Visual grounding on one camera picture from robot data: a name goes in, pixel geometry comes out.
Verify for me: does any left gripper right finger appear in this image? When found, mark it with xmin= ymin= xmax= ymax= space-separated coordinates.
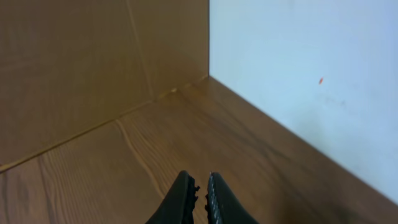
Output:
xmin=205 ymin=172 xmax=258 ymax=224

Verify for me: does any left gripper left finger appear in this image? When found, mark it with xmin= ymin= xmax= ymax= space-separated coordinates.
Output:
xmin=146 ymin=170 xmax=200 ymax=224

